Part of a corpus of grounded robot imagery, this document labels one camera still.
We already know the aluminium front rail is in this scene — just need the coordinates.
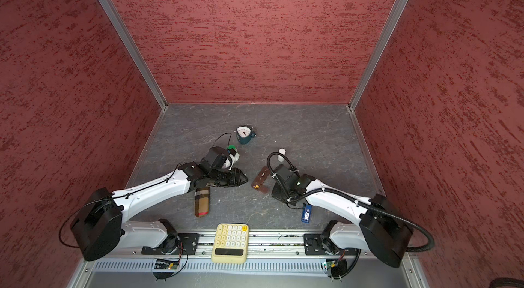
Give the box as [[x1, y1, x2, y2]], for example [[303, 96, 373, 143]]
[[87, 225, 385, 261]]

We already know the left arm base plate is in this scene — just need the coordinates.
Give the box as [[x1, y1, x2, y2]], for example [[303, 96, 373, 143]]
[[141, 233, 200, 256]]

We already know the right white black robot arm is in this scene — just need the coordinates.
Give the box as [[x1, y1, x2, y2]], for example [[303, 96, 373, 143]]
[[270, 165, 413, 268]]

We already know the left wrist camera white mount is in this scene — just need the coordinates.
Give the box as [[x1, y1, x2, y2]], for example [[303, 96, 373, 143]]
[[202, 146, 232, 172]]

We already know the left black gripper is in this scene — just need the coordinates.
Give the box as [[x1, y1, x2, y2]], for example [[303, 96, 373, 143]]
[[209, 168, 249, 187]]

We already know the yellow calculator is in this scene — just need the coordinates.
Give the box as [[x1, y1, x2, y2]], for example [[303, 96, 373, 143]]
[[211, 223, 249, 264]]

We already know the green cap white pill bottle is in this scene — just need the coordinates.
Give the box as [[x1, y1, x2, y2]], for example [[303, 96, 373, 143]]
[[228, 145, 240, 168]]

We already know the black corrugated cable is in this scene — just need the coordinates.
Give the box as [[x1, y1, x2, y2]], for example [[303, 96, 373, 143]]
[[266, 152, 435, 281]]

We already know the teal kitchen scale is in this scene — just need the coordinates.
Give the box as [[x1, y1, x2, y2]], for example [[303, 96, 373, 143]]
[[236, 125, 256, 145]]

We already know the white slotted cable duct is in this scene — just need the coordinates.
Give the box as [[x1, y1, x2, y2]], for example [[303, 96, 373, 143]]
[[92, 258, 327, 277]]

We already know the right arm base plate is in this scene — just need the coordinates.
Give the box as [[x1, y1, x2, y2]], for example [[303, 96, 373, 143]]
[[303, 233, 358, 257]]

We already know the plaid glasses case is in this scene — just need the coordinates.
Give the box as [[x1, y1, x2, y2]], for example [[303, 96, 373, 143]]
[[195, 187, 210, 218]]

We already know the small white pill bottle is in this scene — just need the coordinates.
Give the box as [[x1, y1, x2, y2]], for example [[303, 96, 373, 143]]
[[278, 148, 286, 163]]

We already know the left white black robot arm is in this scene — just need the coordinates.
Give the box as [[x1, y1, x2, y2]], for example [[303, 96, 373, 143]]
[[70, 163, 248, 262]]

